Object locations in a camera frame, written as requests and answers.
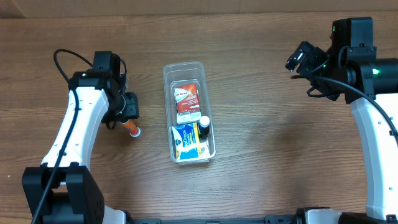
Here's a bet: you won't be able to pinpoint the orange tube white caps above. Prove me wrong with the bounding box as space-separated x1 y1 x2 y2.
121 119 141 138

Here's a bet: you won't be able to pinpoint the red medicine box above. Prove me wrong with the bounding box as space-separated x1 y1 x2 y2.
174 83 200 115

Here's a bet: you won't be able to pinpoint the white medicine box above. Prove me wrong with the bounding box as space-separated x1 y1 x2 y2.
177 111 201 125

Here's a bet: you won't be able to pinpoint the blue yellow VapoDrops box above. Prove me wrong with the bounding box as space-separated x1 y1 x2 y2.
172 123 202 160

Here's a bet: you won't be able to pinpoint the dark bottle white cap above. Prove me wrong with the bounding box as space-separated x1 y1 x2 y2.
198 116 210 139

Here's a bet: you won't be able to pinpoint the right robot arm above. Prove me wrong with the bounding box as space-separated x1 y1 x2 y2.
285 17 397 223

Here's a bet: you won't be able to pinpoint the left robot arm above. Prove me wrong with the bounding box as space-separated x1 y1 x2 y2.
22 51 141 224

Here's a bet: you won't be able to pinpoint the clear plastic container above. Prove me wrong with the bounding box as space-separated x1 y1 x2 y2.
164 62 216 164

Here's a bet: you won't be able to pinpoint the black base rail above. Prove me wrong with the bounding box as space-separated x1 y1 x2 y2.
124 207 343 224

